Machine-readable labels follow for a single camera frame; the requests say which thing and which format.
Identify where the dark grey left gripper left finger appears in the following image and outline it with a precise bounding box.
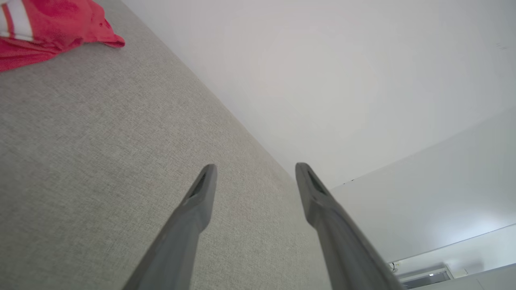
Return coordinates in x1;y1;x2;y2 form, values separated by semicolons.
123;164;218;290

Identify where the red and white basketball jersey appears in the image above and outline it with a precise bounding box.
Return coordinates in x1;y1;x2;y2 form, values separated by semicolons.
0;0;125;72

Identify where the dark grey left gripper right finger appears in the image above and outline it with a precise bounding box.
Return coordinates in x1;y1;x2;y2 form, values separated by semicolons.
295;162;406;290

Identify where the grey fabric sofa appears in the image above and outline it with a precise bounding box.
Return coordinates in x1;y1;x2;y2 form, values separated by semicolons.
0;0;333;290

